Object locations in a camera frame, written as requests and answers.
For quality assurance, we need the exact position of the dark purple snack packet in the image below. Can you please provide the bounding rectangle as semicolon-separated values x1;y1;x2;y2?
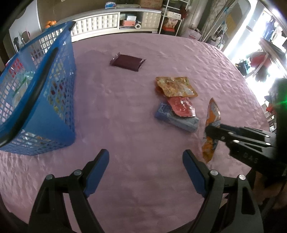
109;52;147;72

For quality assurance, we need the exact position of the red foil snack packet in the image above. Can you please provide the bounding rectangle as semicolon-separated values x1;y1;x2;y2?
167;96;196;117

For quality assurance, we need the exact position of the pink tote bag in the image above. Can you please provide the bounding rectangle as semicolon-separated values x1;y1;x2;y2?
180;27;201;41

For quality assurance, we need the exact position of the arched grey board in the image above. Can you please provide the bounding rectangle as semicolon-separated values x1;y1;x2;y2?
215;0;254;52

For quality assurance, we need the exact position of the gold foil snack packet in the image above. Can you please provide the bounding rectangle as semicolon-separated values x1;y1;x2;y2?
156;76;199;98

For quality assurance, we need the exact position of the blue plastic mesh basket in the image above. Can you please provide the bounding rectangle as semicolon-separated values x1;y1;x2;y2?
0;21;77;156

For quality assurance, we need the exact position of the orange printed bag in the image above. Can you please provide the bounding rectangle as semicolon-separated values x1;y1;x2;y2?
165;17;181;29

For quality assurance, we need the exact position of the red garment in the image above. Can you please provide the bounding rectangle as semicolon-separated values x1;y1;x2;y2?
250;51;269;68

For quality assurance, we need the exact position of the leaning mattress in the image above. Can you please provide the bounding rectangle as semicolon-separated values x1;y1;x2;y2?
199;0;227;43

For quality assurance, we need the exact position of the blue snack box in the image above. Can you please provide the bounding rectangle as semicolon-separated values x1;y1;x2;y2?
155;102;199;132

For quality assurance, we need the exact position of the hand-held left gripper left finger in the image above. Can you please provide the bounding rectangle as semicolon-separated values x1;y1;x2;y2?
27;149;110;233

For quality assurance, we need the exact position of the white tufted television cabinet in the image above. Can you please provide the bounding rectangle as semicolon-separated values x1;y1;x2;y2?
55;8;162;42

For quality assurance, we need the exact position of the tall round air conditioner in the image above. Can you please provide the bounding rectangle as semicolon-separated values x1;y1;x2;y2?
187;0;208;30

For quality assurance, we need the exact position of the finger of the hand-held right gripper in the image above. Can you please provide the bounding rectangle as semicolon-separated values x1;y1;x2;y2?
206;124;276;141
224;139;277;167

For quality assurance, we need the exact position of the clothes drying rack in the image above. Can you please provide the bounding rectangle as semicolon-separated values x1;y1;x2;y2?
235;37;287;83

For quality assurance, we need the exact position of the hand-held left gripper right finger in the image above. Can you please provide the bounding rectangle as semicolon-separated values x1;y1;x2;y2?
183;150;264;233

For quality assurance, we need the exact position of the white shelf rack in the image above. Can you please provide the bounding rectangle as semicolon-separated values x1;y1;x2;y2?
160;0;190;37

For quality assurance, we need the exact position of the pink tablecloth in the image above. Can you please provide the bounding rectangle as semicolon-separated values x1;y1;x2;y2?
0;31;276;233

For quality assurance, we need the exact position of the long orange snack packet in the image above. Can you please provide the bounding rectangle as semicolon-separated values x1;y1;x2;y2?
201;97;222;163

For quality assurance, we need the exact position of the cardboard box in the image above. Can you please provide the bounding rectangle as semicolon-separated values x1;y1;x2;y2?
139;0;164;10

